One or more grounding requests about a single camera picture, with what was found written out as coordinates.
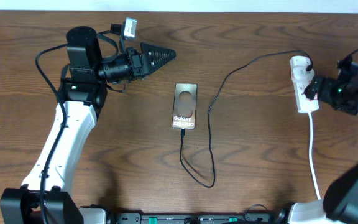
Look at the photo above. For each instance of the bronze Galaxy smartphone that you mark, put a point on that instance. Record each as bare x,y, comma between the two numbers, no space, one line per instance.
184,106

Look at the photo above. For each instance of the white USB charger plug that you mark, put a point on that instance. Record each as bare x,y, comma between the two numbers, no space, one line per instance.
301,61

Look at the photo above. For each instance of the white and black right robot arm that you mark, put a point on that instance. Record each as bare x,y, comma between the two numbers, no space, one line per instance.
340,203

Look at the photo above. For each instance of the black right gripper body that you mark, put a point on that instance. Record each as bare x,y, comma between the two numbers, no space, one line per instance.
337,94

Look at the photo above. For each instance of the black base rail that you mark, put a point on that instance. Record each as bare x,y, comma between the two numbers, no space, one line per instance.
136,218

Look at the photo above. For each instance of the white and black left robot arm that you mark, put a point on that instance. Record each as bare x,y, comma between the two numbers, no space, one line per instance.
97,61

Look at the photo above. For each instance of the white power strip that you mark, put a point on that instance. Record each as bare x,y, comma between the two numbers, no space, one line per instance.
301,79

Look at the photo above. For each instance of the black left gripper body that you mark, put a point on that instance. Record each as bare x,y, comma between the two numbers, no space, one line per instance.
135,71

